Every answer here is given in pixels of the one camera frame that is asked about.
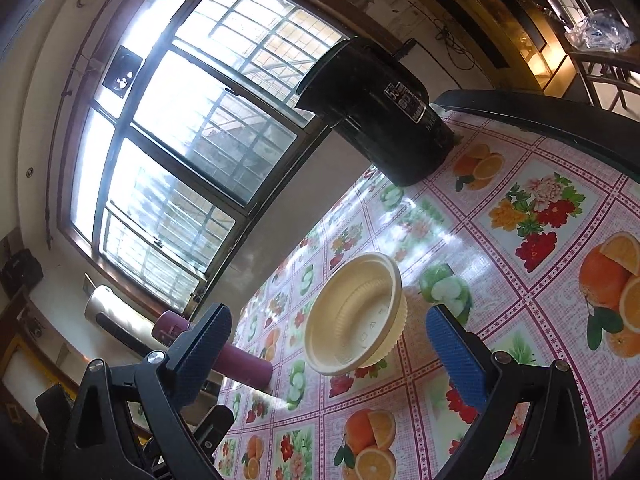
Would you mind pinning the fruit print tablecloth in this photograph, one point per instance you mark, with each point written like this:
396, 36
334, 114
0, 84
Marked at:
500, 270

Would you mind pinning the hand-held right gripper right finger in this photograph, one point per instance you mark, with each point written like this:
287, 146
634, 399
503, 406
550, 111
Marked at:
457, 355

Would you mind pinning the cream plastic bowl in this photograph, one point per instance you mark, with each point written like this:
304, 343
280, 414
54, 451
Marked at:
345, 320

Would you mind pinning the barred window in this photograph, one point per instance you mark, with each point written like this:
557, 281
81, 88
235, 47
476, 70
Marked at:
175, 135

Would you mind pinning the black cylindrical cooker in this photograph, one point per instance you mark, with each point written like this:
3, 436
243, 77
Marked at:
380, 120

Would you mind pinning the white standing air conditioner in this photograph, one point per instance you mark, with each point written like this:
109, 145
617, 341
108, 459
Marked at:
115, 305

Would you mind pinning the clear plastic bag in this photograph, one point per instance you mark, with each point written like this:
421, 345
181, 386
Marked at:
600, 32

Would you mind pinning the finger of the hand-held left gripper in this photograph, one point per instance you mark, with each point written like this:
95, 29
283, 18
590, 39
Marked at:
215, 427

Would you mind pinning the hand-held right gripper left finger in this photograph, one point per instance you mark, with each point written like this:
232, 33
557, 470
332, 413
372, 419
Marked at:
200, 355

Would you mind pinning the black exhaust fan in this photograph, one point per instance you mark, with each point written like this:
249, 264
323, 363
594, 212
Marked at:
121, 72

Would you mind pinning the purple insulated bottle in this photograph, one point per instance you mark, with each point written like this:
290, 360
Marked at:
245, 365

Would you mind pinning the dark wooden side table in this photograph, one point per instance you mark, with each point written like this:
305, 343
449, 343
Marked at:
605, 67

